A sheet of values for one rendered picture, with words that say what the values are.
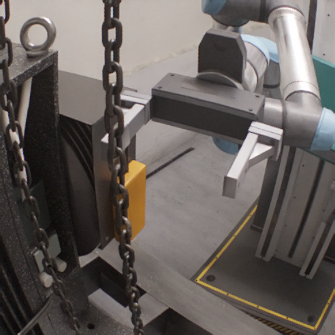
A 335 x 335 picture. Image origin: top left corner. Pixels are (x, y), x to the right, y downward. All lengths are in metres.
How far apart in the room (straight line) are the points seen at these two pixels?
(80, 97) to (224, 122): 0.33
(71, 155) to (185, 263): 1.69
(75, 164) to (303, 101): 0.42
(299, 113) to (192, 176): 2.29
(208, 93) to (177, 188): 2.35
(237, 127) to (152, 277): 1.06
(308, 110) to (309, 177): 1.06
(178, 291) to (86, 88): 0.87
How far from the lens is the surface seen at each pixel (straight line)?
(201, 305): 1.48
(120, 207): 0.39
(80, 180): 0.85
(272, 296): 1.97
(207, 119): 0.55
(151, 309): 1.46
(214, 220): 2.70
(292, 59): 0.83
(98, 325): 1.14
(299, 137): 0.73
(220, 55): 0.57
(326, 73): 1.46
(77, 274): 1.03
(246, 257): 2.09
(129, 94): 0.56
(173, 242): 2.56
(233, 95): 0.55
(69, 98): 0.80
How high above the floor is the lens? 1.88
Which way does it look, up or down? 38 degrees down
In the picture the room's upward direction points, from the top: 4 degrees clockwise
